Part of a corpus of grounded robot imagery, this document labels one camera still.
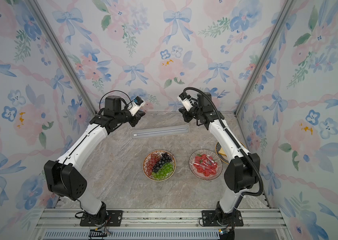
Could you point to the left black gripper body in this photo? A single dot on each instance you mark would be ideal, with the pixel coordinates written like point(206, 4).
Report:
point(124, 117)

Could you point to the cream plastic wrap dispenser box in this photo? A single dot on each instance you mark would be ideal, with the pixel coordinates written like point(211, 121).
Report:
point(160, 132)

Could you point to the clear plastic wrap sheet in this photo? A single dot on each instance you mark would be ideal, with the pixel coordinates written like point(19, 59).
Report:
point(160, 120)
point(205, 164)

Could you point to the round plate with grapes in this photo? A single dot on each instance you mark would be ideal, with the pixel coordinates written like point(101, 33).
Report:
point(159, 164)

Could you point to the glass bowl with striped rim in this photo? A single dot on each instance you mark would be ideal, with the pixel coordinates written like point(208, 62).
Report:
point(205, 164)

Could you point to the dark blue yellow-rimmed plate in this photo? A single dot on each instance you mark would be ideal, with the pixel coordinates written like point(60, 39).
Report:
point(224, 159)

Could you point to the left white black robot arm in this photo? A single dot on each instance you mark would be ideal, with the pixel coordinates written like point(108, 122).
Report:
point(63, 176)

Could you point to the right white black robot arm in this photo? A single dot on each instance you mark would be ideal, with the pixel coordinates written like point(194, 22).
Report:
point(242, 176)

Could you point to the slice of bread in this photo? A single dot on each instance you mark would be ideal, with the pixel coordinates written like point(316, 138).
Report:
point(222, 152)

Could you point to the red strawberries pile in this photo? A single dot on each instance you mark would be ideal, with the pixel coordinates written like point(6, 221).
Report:
point(205, 165)

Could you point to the mixed colour grapes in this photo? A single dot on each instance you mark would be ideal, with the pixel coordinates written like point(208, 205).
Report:
point(160, 165)

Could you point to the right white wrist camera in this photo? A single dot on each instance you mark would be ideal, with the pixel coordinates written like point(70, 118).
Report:
point(185, 99)

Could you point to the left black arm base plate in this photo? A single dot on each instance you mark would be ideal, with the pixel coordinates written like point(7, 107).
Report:
point(109, 218)

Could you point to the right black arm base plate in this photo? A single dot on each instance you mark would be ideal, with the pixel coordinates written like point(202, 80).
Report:
point(215, 218)

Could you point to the aluminium mounting rail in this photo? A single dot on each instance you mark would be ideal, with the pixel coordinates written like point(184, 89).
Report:
point(163, 224)

